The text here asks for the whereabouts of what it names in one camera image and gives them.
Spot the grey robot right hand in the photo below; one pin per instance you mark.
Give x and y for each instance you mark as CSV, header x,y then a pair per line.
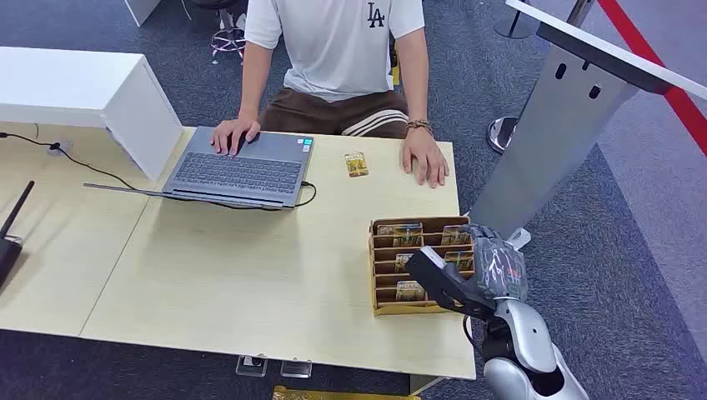
x,y
500,268

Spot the person's left hand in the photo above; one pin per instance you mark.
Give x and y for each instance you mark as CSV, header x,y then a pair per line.
x,y
425,157

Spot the person's right hand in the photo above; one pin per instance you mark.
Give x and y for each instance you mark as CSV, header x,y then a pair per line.
x,y
232,132

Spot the person's left forearm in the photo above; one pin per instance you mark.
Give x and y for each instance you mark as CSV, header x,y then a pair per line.
x,y
413,77

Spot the person's right forearm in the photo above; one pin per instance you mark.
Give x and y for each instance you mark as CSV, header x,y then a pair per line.
x,y
255,83

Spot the wooden slotted card holder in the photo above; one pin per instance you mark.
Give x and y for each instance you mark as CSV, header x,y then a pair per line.
x,y
386,306

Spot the person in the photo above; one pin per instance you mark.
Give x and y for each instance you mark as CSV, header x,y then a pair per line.
x,y
337,50

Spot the grey laptop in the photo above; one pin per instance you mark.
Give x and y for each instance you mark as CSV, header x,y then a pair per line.
x,y
237,174

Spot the yellow black object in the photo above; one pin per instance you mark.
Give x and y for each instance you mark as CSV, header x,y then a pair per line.
x,y
395,69

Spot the chair with chrome base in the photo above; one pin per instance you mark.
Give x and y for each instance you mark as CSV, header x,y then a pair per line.
x,y
229,38

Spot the grey kiosk stand white top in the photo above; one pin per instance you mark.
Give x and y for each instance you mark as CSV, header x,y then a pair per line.
x,y
552,121

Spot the white furniture panel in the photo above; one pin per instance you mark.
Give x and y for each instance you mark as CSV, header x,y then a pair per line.
x,y
141,10

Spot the white cabinet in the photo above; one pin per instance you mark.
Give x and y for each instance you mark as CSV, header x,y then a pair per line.
x,y
66,83

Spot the gold foil sheet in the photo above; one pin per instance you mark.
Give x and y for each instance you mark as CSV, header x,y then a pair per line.
x,y
342,394

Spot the clear acrylic holder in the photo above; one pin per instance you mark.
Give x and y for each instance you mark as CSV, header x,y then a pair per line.
x,y
296,369
252,366

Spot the red barrier belt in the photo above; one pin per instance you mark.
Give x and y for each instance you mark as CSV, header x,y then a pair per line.
x,y
652,60

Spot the black router with antenna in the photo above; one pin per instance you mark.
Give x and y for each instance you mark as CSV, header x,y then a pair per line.
x,y
6,251

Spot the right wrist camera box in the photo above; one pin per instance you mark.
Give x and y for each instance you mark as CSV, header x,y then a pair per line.
x,y
442,284

